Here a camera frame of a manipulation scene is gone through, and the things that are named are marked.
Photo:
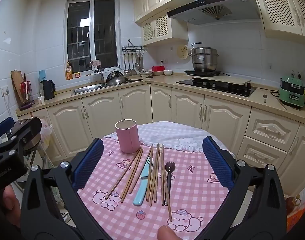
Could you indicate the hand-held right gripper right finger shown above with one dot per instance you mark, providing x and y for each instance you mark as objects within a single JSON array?
[{"x": 217, "y": 165}]

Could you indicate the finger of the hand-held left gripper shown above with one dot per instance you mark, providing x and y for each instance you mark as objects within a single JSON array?
[
  {"x": 25, "y": 127},
  {"x": 2, "y": 126}
]

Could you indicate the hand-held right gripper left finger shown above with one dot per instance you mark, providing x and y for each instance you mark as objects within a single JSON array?
[{"x": 88, "y": 165}]

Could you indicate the pink cylindrical cup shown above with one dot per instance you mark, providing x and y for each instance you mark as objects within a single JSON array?
[{"x": 127, "y": 140}]

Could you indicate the set of wooden chopsticks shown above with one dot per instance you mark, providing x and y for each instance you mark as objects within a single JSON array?
[{"x": 156, "y": 165}]

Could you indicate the person's left hand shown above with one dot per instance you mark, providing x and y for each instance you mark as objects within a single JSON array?
[{"x": 11, "y": 205}]

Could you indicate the person's right hand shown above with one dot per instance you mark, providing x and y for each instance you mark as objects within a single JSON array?
[{"x": 167, "y": 233}]

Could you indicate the white plastic bag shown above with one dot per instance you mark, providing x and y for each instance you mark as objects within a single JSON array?
[{"x": 46, "y": 135}]

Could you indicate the pink checked tablecloth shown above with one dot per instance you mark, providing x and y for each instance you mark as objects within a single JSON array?
[{"x": 192, "y": 180}]

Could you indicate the small white cup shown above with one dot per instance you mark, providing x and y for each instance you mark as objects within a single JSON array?
[{"x": 40, "y": 100}]

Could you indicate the red utensil holder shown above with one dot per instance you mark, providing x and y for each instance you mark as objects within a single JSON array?
[{"x": 26, "y": 91}]

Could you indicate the black electric kettle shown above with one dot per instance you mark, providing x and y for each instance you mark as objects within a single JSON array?
[{"x": 48, "y": 90}]

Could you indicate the wooden cutting board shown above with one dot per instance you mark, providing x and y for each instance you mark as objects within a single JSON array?
[{"x": 16, "y": 82}]

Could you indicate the cream base cabinets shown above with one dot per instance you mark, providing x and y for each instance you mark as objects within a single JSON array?
[{"x": 100, "y": 115}]

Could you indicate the light blue box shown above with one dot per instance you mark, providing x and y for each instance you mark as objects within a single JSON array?
[{"x": 42, "y": 75}]

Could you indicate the yellow packet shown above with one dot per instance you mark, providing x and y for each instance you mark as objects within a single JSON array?
[{"x": 69, "y": 73}]

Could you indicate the steel sink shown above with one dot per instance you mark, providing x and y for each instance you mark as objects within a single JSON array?
[{"x": 87, "y": 90}]

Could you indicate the small red yellow box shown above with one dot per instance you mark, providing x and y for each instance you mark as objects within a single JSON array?
[{"x": 78, "y": 74}]

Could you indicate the black gas stove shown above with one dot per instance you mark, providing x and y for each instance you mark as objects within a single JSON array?
[{"x": 217, "y": 88}]

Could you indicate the metal spoon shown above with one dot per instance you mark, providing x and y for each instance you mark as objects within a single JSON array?
[{"x": 265, "y": 97}]

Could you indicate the brown glass bottle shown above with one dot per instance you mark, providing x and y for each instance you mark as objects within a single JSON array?
[{"x": 292, "y": 203}]

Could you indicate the beige board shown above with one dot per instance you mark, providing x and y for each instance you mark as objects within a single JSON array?
[{"x": 232, "y": 80}]

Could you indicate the steel faucet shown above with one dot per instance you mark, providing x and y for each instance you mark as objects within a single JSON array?
[{"x": 101, "y": 76}]

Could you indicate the steel colander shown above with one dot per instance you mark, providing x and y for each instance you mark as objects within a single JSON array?
[{"x": 116, "y": 78}]

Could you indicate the black induction cooker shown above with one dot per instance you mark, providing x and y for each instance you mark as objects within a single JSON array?
[{"x": 202, "y": 73}]

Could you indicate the orange cardboard box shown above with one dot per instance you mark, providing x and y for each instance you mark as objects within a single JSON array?
[{"x": 301, "y": 212}]

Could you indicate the green multi cooker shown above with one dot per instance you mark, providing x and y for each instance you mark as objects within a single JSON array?
[{"x": 291, "y": 97}]

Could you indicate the hanging steel utensil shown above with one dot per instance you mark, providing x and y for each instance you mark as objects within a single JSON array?
[
  {"x": 137, "y": 64},
  {"x": 126, "y": 70},
  {"x": 133, "y": 70}
]

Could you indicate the white bowl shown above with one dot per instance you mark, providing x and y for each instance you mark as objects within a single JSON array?
[
  {"x": 168, "y": 72},
  {"x": 158, "y": 73}
]

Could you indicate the stainless steel steamer pot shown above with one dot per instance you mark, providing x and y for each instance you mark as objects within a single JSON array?
[{"x": 203, "y": 60}]

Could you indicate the stacked white bowls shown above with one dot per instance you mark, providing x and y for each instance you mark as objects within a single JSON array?
[{"x": 145, "y": 73}]

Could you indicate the barred kitchen window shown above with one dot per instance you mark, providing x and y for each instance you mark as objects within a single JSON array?
[{"x": 78, "y": 30}]

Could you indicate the yellow round strainer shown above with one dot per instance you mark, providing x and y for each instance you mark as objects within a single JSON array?
[{"x": 182, "y": 52}]

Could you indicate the small cream lattice cabinet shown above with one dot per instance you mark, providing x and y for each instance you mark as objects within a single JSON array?
[{"x": 162, "y": 27}]

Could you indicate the black range hood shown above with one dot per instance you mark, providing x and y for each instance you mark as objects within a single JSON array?
[{"x": 225, "y": 3}]

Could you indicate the large cream lattice cabinet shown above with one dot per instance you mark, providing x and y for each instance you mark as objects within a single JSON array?
[{"x": 280, "y": 7}]

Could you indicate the white wall socket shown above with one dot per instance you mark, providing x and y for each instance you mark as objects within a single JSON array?
[
  {"x": 4, "y": 91},
  {"x": 164, "y": 61}
]

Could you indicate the metal wall utensil rack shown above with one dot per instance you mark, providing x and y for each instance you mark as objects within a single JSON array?
[{"x": 135, "y": 48}]

